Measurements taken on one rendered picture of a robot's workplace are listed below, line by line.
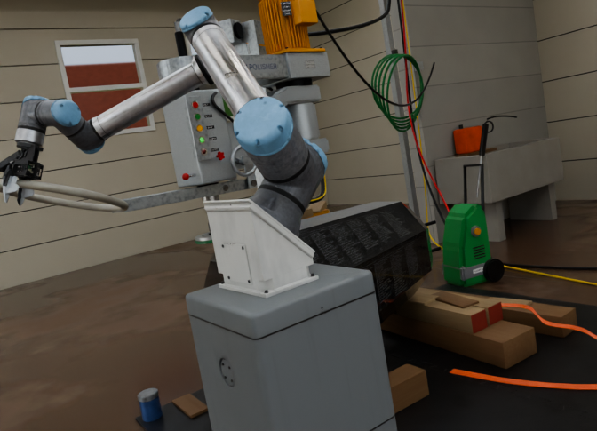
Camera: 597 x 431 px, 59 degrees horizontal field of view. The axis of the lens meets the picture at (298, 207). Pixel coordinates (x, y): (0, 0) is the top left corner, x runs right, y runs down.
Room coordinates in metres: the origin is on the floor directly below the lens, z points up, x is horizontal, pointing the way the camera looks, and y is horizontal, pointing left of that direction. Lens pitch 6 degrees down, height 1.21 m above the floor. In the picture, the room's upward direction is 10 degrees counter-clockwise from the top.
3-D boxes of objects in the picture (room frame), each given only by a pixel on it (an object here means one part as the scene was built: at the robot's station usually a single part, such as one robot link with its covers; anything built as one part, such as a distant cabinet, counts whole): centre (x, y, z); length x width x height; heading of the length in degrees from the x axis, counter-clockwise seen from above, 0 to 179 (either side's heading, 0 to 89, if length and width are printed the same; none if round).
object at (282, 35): (2.93, -0.10, 1.90); 0.31 x 0.28 x 0.40; 42
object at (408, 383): (2.26, -0.28, 0.07); 0.30 x 0.12 x 0.12; 122
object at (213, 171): (2.56, 0.34, 1.32); 0.36 x 0.22 x 0.45; 132
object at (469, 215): (3.92, -1.21, 0.43); 0.35 x 0.35 x 0.87; 19
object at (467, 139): (5.59, -1.92, 1.00); 0.50 x 0.22 x 0.33; 125
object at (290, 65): (2.74, 0.14, 1.62); 0.96 x 0.25 x 0.17; 132
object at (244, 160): (2.50, 0.23, 1.20); 0.15 x 0.10 x 0.15; 132
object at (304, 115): (2.94, -0.09, 1.34); 0.19 x 0.19 x 0.20
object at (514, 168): (5.48, -2.14, 0.43); 1.30 x 0.62 x 0.86; 125
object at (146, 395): (2.54, 0.90, 0.08); 0.10 x 0.10 x 0.13
